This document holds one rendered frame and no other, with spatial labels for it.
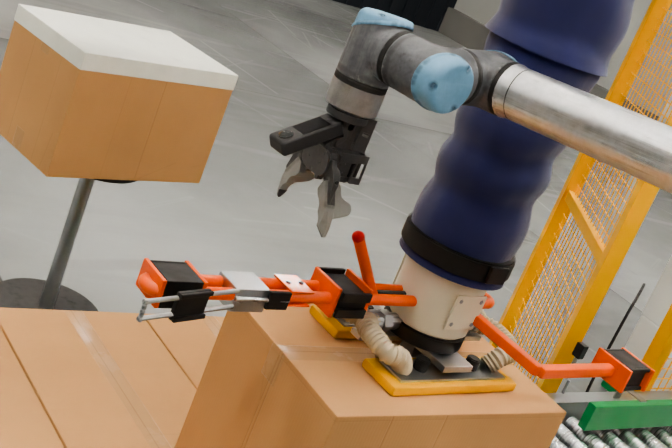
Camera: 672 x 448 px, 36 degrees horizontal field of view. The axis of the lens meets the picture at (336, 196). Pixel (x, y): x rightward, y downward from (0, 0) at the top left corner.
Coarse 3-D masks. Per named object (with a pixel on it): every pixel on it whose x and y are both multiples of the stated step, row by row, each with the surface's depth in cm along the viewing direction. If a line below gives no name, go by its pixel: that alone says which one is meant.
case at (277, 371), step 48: (240, 336) 199; (288, 336) 194; (240, 384) 197; (288, 384) 185; (336, 384) 184; (528, 384) 216; (192, 432) 209; (240, 432) 195; (288, 432) 184; (336, 432) 175; (384, 432) 182; (432, 432) 189; (480, 432) 197; (528, 432) 206
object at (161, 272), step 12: (144, 264) 165; (156, 264) 165; (168, 264) 167; (180, 264) 168; (156, 276) 162; (168, 276) 162; (180, 276) 164; (192, 276) 166; (168, 288) 162; (180, 288) 163; (192, 288) 164; (204, 288) 166
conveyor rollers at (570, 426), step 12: (576, 420) 307; (564, 432) 298; (576, 432) 304; (588, 432) 303; (600, 432) 309; (612, 432) 309; (624, 432) 313; (636, 432) 320; (648, 432) 319; (660, 432) 324; (552, 444) 289; (564, 444) 296; (576, 444) 294; (588, 444) 301; (600, 444) 299; (612, 444) 305; (624, 444) 304; (636, 444) 309; (648, 444) 316; (660, 444) 314
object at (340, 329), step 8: (312, 312) 206; (320, 312) 205; (320, 320) 204; (328, 320) 203; (336, 320) 204; (344, 320) 204; (328, 328) 202; (336, 328) 201; (344, 328) 202; (336, 336) 201; (344, 336) 202; (352, 336) 203
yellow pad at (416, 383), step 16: (368, 368) 192; (384, 368) 192; (416, 368) 195; (432, 368) 199; (480, 368) 207; (384, 384) 189; (400, 384) 189; (416, 384) 191; (432, 384) 194; (448, 384) 196; (464, 384) 199; (480, 384) 202; (496, 384) 204; (512, 384) 207
